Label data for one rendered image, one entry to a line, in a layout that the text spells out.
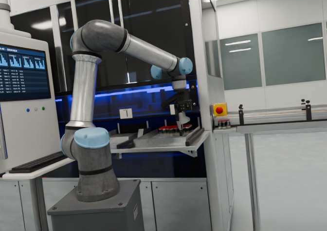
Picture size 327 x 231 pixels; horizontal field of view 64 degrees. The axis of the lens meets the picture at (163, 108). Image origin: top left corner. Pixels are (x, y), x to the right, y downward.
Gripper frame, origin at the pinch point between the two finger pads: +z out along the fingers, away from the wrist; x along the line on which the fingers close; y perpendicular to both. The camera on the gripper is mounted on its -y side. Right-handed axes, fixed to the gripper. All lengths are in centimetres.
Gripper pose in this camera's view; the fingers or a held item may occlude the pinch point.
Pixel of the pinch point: (179, 127)
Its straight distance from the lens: 138.7
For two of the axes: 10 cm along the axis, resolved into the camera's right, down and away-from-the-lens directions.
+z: 1.1, 9.9, 0.5
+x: 3.1, -0.8, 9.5
